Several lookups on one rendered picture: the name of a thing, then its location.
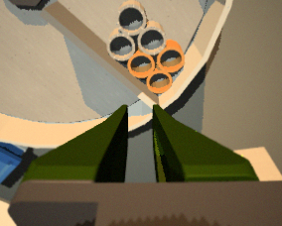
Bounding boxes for orange metal sleeve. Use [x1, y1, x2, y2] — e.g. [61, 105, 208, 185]
[156, 40, 185, 72]
[146, 62, 172, 93]
[128, 46, 155, 78]

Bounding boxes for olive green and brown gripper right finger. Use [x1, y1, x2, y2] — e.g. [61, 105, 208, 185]
[152, 104, 260, 182]

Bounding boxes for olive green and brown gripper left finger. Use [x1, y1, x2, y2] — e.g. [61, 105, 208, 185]
[19, 105, 128, 185]

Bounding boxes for tan hollow cylinder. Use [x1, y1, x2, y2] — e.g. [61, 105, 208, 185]
[107, 28, 135, 60]
[116, 0, 146, 36]
[138, 21, 167, 55]

